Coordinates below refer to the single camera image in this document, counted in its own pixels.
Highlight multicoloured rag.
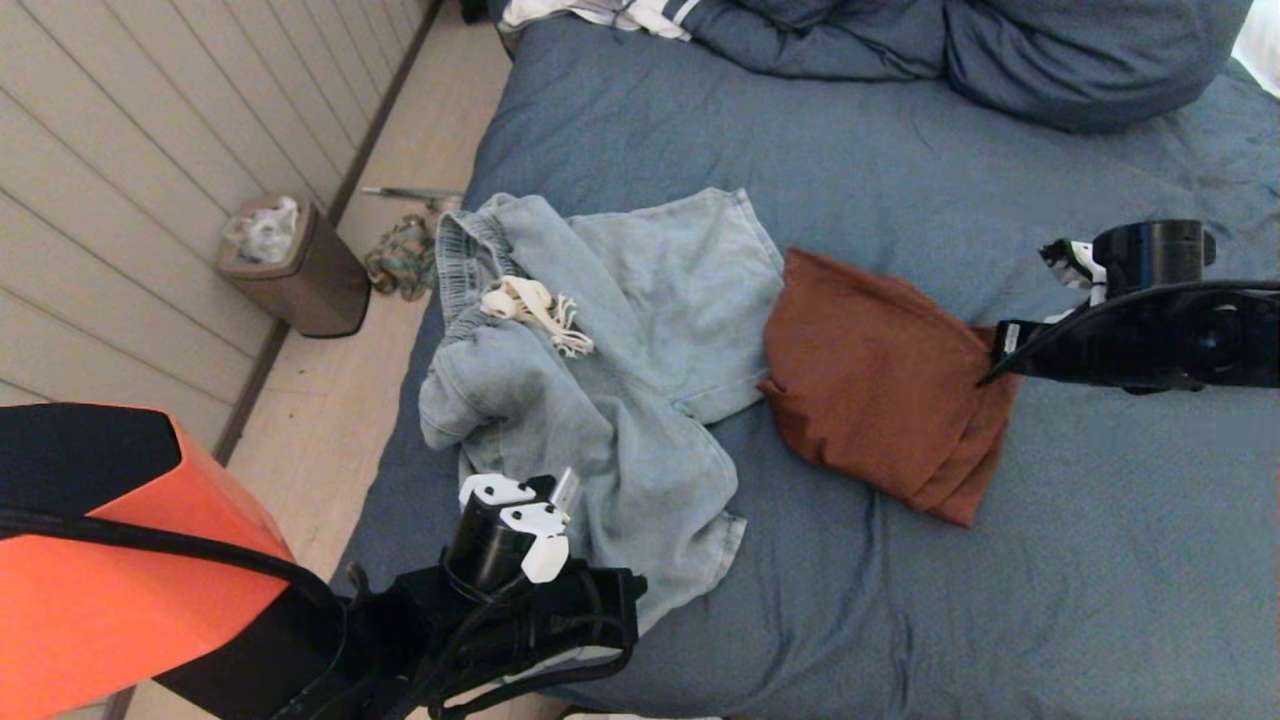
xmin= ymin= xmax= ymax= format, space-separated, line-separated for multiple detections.
xmin=363 ymin=214 xmax=439 ymax=303

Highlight rust brown shorts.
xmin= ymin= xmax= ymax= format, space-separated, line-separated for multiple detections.
xmin=757 ymin=248 xmax=1021 ymax=528

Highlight brown trash bin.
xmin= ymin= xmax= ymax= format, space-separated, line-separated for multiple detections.
xmin=215 ymin=196 xmax=371 ymax=339

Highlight white striped garment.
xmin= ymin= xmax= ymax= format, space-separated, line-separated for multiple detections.
xmin=498 ymin=0 xmax=706 ymax=43

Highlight thin black left gripper cable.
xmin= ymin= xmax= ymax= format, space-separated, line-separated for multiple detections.
xmin=430 ymin=640 xmax=641 ymax=719

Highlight white pillow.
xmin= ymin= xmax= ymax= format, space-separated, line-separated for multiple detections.
xmin=1232 ymin=0 xmax=1280 ymax=99

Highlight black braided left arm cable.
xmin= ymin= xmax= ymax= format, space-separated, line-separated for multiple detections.
xmin=0 ymin=508 xmax=351 ymax=641

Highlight clear plastic bin bag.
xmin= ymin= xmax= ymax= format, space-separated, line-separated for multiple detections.
xmin=224 ymin=197 xmax=301 ymax=264

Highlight blue bed cover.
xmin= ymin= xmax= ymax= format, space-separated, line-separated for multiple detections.
xmin=330 ymin=0 xmax=1280 ymax=720

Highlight crumpled blue duvet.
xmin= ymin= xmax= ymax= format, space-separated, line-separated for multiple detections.
xmin=685 ymin=0 xmax=1251 ymax=134

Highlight light blue denim shorts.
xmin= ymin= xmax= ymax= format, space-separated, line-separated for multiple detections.
xmin=418 ymin=188 xmax=786 ymax=636

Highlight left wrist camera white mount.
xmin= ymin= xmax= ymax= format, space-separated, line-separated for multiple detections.
xmin=458 ymin=468 xmax=581 ymax=586

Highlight thin silver metal rod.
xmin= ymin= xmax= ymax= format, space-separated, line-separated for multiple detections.
xmin=360 ymin=186 xmax=463 ymax=209

